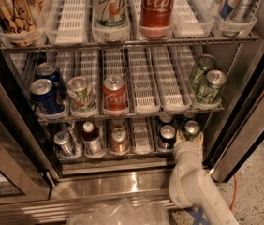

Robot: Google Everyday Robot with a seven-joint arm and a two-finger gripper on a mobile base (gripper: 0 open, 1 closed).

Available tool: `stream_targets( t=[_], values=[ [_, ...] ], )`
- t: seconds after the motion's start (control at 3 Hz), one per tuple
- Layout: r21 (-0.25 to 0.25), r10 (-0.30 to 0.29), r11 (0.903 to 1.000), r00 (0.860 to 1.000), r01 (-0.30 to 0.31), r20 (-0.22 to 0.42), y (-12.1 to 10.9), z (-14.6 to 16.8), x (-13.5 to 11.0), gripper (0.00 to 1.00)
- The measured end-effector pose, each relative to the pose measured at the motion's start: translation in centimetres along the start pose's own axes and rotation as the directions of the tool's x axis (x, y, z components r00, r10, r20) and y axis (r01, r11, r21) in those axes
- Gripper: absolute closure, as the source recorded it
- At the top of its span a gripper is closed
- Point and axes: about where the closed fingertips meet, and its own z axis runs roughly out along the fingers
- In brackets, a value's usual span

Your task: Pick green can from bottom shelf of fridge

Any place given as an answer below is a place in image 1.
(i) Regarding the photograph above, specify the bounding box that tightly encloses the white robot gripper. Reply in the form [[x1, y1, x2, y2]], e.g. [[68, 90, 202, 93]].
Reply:
[[173, 129, 204, 173]]

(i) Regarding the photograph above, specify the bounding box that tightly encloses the green can bottom shelf front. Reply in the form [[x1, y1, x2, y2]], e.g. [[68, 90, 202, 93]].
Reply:
[[183, 120, 200, 141]]

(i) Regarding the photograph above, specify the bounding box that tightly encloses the green can shelf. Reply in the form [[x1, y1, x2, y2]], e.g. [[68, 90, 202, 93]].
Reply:
[[183, 120, 200, 141], [189, 54, 216, 91], [196, 69, 227, 104]]

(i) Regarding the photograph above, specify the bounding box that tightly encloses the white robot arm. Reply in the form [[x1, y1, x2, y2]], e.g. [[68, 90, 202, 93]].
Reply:
[[169, 129, 239, 225]]

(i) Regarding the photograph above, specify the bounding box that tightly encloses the blue can bottom shelf front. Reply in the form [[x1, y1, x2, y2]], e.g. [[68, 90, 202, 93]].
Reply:
[[158, 125, 176, 150]]

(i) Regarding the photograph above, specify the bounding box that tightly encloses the blue can bottom shelf rear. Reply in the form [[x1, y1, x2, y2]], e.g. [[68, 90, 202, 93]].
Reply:
[[155, 114, 174, 134]]

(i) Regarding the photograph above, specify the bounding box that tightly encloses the green can middle shelf front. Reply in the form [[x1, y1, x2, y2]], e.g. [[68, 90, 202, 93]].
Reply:
[[196, 69, 227, 104]]

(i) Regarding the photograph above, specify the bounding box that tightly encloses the copper can bottom shelf front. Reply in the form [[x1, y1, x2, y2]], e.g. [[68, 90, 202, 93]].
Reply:
[[110, 127, 128, 154]]

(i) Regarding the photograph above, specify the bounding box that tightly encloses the fridge right door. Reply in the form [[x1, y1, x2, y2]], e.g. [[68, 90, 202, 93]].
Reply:
[[205, 3, 264, 184]]

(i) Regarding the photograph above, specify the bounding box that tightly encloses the green can middle shelf rear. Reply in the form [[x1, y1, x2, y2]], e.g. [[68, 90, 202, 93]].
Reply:
[[189, 54, 216, 91]]

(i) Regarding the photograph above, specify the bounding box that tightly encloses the red Coca-Cola can middle shelf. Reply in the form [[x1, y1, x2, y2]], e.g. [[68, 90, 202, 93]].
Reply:
[[103, 75, 126, 111]]

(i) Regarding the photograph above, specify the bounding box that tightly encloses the stainless steel fridge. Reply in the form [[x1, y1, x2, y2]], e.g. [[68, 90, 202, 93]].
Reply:
[[0, 0, 264, 225]]

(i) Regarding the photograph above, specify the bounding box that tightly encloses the white 7up can middle shelf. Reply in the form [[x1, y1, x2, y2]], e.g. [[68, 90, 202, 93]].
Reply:
[[67, 76, 95, 113]]

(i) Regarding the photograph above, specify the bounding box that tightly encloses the silver can bottom shelf rear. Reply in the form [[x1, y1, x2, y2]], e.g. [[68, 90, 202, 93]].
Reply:
[[60, 121, 81, 146]]

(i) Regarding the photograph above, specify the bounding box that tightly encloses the silver can bottom shelf front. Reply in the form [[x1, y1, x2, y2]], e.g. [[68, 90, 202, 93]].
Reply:
[[53, 130, 75, 157]]

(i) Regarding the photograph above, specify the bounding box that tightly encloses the Coca-Cola bottle top shelf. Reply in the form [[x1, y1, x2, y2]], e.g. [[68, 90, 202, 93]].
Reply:
[[139, 0, 174, 39]]

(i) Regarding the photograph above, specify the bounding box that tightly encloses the blue Pepsi can front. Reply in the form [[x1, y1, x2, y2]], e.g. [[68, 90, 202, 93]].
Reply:
[[30, 79, 65, 115]]

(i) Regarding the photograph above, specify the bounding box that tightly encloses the blue pepsi can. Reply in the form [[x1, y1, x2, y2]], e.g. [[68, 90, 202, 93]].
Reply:
[[30, 79, 65, 115], [37, 62, 66, 99]]

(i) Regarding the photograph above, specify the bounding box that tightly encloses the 7up bottle top shelf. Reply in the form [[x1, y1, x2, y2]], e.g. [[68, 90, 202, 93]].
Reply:
[[93, 0, 129, 41]]

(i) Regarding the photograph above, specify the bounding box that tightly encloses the blue Pepsi can rear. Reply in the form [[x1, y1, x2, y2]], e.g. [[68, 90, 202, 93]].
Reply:
[[37, 62, 66, 99]]

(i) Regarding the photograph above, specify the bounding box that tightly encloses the fridge left glass door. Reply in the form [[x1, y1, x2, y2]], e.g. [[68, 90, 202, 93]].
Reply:
[[0, 16, 61, 206]]

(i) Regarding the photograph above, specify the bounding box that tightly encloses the blue tape cross on floor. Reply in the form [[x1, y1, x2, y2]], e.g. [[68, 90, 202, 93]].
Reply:
[[187, 207, 209, 225]]

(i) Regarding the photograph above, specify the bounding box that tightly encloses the dark bottle white cap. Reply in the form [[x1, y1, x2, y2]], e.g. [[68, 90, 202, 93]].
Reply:
[[81, 121, 103, 158]]

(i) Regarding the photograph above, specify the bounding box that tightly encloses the orange cable on floor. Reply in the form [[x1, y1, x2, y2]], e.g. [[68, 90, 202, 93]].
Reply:
[[229, 173, 240, 213]]

